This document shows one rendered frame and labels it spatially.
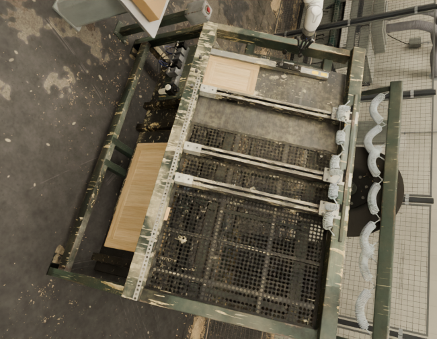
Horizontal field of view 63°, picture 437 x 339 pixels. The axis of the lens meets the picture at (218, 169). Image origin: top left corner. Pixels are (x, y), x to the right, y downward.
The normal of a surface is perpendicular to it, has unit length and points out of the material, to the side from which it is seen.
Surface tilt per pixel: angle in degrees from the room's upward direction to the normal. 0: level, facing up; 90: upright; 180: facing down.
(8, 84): 0
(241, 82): 60
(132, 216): 90
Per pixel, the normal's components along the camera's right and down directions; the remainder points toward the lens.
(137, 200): -0.47, -0.40
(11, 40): 0.85, 0.02
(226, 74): 0.03, -0.33
